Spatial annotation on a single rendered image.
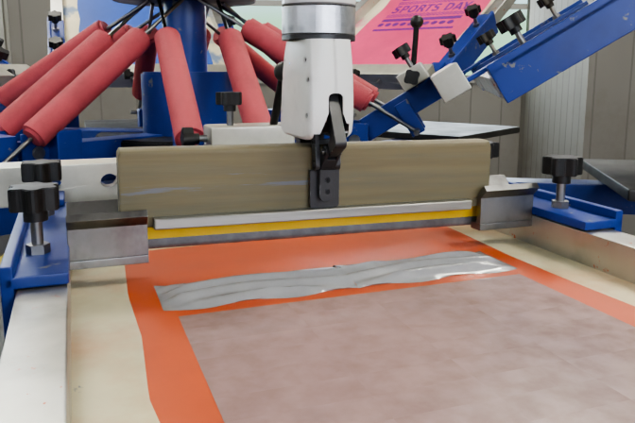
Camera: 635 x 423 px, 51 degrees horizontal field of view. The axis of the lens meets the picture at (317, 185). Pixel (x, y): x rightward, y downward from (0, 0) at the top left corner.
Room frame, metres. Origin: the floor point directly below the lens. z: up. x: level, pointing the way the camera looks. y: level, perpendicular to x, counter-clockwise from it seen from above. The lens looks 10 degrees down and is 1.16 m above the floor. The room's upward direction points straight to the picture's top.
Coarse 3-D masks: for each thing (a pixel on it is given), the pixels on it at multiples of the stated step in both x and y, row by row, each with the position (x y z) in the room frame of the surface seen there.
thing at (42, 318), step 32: (544, 224) 0.74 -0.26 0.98; (576, 256) 0.69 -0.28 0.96; (608, 256) 0.65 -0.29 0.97; (32, 288) 0.50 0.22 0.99; (64, 288) 0.50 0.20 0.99; (32, 320) 0.43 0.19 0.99; (64, 320) 0.43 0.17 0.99; (32, 352) 0.38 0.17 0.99; (64, 352) 0.38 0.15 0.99; (0, 384) 0.34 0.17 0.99; (32, 384) 0.34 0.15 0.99; (64, 384) 0.34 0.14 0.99; (0, 416) 0.31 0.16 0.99; (32, 416) 0.31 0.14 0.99; (64, 416) 0.31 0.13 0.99
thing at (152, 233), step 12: (360, 216) 0.71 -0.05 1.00; (372, 216) 0.71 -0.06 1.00; (384, 216) 0.72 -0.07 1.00; (396, 216) 0.72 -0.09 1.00; (408, 216) 0.73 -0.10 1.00; (420, 216) 0.73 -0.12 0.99; (432, 216) 0.74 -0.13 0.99; (444, 216) 0.74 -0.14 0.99; (456, 216) 0.75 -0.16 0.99; (180, 228) 0.64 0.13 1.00; (192, 228) 0.65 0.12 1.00; (204, 228) 0.65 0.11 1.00; (216, 228) 0.65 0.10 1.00; (228, 228) 0.66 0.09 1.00; (240, 228) 0.66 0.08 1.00; (252, 228) 0.67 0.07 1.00; (264, 228) 0.67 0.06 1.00; (276, 228) 0.68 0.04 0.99; (288, 228) 0.68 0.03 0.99
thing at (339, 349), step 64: (192, 256) 0.71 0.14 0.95; (256, 256) 0.71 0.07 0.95; (192, 320) 0.52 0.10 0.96; (256, 320) 0.52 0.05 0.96; (320, 320) 0.52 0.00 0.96; (384, 320) 0.52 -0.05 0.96; (192, 384) 0.41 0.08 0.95; (256, 384) 0.41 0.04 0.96; (320, 384) 0.41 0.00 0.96; (384, 384) 0.41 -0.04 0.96; (448, 384) 0.41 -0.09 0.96
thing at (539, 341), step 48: (336, 240) 0.78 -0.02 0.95; (384, 240) 0.78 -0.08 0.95; (432, 240) 0.78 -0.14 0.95; (384, 288) 0.60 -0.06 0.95; (432, 288) 0.60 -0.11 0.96; (480, 288) 0.60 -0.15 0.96; (528, 288) 0.60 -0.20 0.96; (576, 288) 0.60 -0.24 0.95; (432, 336) 0.49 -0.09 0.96; (480, 336) 0.49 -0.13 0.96; (528, 336) 0.49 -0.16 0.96; (576, 336) 0.49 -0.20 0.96; (624, 336) 0.49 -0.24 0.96; (528, 384) 0.41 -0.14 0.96; (576, 384) 0.41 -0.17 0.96; (624, 384) 0.41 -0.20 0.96
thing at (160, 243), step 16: (368, 224) 0.71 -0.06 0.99; (384, 224) 0.72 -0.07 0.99; (400, 224) 0.72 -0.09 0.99; (416, 224) 0.73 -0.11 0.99; (432, 224) 0.74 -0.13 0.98; (448, 224) 0.75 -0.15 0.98; (464, 224) 0.75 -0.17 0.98; (160, 240) 0.64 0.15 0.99; (176, 240) 0.64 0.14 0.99; (192, 240) 0.65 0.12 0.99; (208, 240) 0.65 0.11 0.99; (224, 240) 0.66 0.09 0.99; (240, 240) 0.66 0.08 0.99; (256, 240) 0.67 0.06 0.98
